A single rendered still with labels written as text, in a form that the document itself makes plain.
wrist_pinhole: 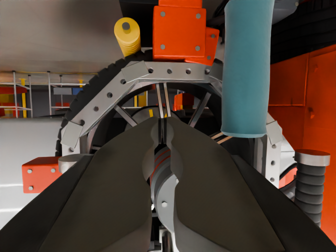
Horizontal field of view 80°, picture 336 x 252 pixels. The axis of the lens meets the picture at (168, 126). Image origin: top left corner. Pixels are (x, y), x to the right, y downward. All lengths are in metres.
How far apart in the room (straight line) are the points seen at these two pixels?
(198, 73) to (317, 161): 0.30
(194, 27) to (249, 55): 0.16
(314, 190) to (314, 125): 0.36
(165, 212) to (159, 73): 0.30
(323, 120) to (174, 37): 0.45
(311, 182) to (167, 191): 0.22
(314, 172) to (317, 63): 0.42
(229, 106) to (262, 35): 0.14
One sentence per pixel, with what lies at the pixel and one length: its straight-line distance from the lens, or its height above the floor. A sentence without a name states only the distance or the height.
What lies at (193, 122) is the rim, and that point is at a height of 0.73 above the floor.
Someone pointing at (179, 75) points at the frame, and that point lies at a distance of 0.49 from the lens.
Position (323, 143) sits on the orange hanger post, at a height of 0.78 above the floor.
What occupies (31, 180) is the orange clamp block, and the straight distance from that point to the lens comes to 0.57.
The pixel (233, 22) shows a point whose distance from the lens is 0.44.
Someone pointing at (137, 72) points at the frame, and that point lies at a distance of 0.48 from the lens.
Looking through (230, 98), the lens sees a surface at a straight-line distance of 0.40.
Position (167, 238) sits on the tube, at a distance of 0.54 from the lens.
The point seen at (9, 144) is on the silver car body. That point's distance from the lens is 1.11.
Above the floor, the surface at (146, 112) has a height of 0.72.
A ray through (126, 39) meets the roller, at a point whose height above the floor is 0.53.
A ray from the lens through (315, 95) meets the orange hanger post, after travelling 0.71.
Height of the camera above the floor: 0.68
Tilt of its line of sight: 6 degrees up
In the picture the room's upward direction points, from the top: 180 degrees counter-clockwise
